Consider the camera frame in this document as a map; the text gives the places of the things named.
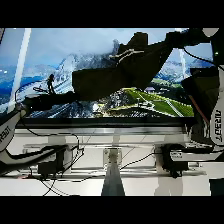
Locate silver frame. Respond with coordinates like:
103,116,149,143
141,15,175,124
15,126,224,197

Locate dark olive garment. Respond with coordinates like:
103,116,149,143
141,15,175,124
71,31,175,102

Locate black cable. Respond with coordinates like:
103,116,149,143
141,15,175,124
181,46,224,72
119,152,165,170
19,121,82,152

